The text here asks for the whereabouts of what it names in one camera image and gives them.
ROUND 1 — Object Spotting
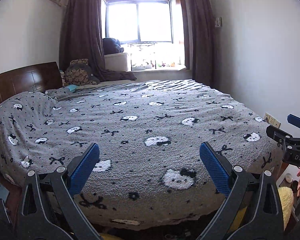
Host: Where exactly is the window with dark frame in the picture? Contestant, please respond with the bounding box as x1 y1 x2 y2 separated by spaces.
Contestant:
102 0 190 72

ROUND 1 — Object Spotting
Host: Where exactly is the dark wooden headboard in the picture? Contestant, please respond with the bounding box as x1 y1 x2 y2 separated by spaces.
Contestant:
0 62 63 104

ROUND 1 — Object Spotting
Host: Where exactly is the grey kitty pattern pillow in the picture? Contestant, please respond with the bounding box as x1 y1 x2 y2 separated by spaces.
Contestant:
0 92 58 151

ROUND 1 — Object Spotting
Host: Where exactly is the teal small box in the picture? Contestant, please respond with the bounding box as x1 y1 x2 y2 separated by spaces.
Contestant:
66 85 78 92

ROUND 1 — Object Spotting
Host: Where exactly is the brown patterned pillow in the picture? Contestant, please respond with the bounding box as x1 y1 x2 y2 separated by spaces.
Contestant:
64 59 101 86

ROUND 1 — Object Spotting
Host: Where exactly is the yellow fluffy towel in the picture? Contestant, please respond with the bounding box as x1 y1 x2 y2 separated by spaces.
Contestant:
278 187 294 230

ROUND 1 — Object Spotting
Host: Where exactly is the wall light switch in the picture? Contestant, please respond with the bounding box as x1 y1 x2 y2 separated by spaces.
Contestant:
215 17 223 28

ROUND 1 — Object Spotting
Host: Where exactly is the brown curtain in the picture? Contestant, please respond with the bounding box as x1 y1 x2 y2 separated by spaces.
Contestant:
59 0 136 81
190 0 216 87

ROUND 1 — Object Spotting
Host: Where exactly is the dark blue clothes bundle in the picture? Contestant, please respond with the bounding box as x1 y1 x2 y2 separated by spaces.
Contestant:
102 37 124 55

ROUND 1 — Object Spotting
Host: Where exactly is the right brown curtain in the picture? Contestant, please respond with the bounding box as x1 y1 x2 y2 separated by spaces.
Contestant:
190 0 216 87

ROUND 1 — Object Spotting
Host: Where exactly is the white storage box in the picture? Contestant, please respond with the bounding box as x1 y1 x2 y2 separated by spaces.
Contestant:
104 53 129 72

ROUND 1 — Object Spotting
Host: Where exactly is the left brown curtain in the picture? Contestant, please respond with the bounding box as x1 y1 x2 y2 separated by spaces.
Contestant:
59 0 136 81

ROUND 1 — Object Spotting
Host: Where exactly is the grey kitty pattern bedspread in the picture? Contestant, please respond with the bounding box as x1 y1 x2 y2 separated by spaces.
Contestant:
0 80 281 230

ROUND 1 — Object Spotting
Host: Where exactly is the wall power socket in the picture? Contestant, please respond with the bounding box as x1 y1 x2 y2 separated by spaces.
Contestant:
263 113 281 128

